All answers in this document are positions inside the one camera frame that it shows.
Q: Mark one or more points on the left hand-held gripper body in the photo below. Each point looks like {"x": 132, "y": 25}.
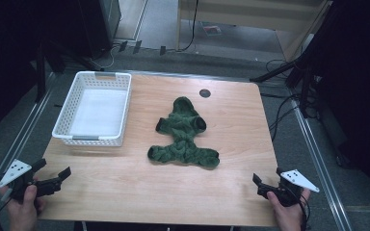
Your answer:
{"x": 14, "y": 171}

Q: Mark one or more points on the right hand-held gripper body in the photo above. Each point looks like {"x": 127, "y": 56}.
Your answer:
{"x": 297, "y": 181}

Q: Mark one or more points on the green knitted pet garment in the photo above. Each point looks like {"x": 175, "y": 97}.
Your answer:
{"x": 183, "y": 128}

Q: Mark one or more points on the person's right hand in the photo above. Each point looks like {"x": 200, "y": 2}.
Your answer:
{"x": 290, "y": 218}

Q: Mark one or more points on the person's left hand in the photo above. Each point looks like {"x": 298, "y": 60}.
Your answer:
{"x": 22, "y": 215}

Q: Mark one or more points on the white perforated plastic basket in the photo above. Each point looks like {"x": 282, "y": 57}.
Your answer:
{"x": 98, "y": 112}

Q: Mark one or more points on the black metal stand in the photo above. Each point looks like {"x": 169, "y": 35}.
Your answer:
{"x": 40, "y": 73}
{"x": 305, "y": 80}

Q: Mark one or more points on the black round table grommet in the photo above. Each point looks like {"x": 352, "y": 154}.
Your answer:
{"x": 205, "y": 93}

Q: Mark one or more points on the black cabinet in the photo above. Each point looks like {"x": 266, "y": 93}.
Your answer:
{"x": 104, "y": 22}

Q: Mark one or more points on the red and green flat packet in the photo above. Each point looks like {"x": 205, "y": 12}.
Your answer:
{"x": 212, "y": 30}

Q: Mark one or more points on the light wooden furniture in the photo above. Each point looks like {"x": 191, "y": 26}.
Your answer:
{"x": 253, "y": 14}

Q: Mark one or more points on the metal floor rail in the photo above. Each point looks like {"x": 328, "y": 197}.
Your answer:
{"x": 16, "y": 144}
{"x": 321, "y": 166}

